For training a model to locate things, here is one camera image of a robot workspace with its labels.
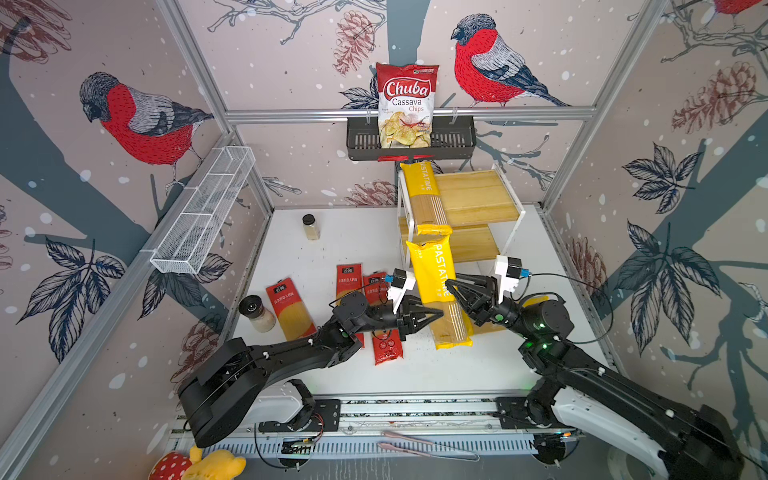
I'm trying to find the white wire mesh basket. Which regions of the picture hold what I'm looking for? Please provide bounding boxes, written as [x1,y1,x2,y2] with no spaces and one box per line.
[150,146,255,275]

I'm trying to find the red pasta bag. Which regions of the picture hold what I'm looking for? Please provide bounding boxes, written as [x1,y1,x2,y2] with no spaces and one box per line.
[335,262,366,349]
[363,272,403,365]
[265,278,316,341]

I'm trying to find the red pasta bag left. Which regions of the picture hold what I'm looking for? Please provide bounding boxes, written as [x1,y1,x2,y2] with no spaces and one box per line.
[265,278,316,341]

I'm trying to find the metal base rail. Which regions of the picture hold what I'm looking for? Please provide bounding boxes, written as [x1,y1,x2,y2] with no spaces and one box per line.
[203,392,580,468]

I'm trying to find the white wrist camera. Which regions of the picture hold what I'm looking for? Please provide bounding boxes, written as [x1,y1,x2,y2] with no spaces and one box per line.
[385,268,416,313]
[494,255,530,304]

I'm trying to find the red pasta bag right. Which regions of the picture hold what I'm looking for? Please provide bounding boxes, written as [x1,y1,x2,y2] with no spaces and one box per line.
[363,272,403,365]

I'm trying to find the large spice jar black lid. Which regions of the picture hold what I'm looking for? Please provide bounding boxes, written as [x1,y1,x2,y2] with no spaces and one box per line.
[238,295,277,333]

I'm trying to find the yellow spaghetti bag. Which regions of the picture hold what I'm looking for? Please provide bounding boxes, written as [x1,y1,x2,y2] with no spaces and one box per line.
[405,235,473,349]
[514,294,551,337]
[401,161,453,236]

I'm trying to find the small spice jar black lid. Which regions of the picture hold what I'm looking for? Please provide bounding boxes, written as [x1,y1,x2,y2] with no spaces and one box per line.
[302,214,320,241]

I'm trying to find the yellow plush toy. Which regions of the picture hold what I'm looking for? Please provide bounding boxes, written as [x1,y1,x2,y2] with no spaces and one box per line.
[181,446,247,480]

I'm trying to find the white frame wooden shelf rack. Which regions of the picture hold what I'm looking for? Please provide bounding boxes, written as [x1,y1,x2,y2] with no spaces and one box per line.
[432,166,526,265]

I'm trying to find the black hanging wire basket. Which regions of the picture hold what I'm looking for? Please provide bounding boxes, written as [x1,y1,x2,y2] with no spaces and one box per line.
[346,116,476,161]

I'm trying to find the Chuba cassava chips bag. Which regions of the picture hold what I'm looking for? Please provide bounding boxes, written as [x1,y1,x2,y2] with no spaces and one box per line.
[376,63,439,149]

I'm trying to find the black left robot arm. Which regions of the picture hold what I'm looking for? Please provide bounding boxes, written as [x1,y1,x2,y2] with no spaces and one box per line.
[178,291,444,448]

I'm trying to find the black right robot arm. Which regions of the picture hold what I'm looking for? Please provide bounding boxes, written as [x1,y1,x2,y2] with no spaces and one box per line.
[446,274,745,479]

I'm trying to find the red strawberry plush toy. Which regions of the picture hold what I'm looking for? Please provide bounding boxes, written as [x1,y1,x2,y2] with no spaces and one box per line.
[148,452,192,480]

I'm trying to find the red pasta bag middle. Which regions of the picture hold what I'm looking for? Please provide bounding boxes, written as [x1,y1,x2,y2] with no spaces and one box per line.
[335,262,366,349]

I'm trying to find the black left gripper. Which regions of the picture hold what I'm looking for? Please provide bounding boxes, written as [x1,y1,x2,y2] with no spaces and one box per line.
[350,295,440,344]

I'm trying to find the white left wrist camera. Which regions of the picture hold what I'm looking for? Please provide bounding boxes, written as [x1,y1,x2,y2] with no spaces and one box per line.
[385,268,416,313]

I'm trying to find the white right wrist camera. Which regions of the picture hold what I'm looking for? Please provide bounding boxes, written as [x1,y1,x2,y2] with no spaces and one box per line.
[494,255,530,304]

